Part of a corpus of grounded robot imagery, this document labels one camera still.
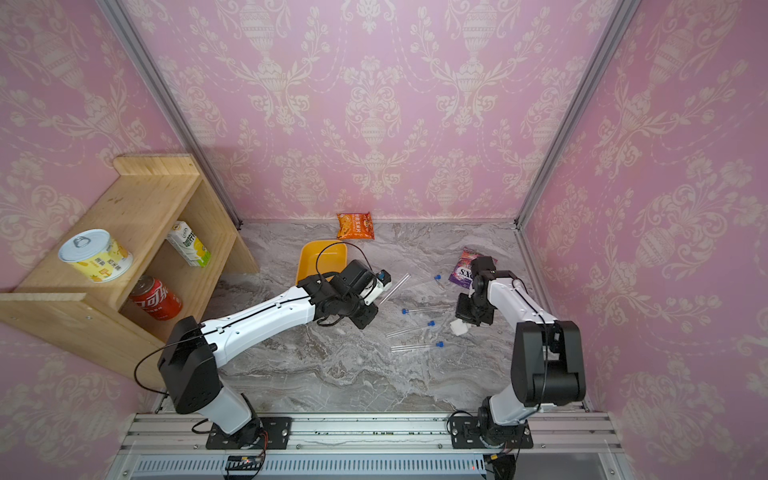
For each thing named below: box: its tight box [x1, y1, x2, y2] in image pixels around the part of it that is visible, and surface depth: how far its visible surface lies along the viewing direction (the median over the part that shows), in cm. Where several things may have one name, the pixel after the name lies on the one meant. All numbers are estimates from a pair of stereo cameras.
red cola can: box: [130, 276, 184, 321], surface depth 68 cm
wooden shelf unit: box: [0, 154, 259, 390], surface depth 66 cm
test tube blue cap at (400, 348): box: [390, 341, 445, 353], surface depth 91 cm
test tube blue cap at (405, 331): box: [385, 320, 436, 338], surface depth 94 cm
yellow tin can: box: [58, 229, 134, 283], surface depth 53 cm
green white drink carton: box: [166, 221, 212, 268], surface depth 78 cm
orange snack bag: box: [337, 211, 375, 240], surface depth 119 cm
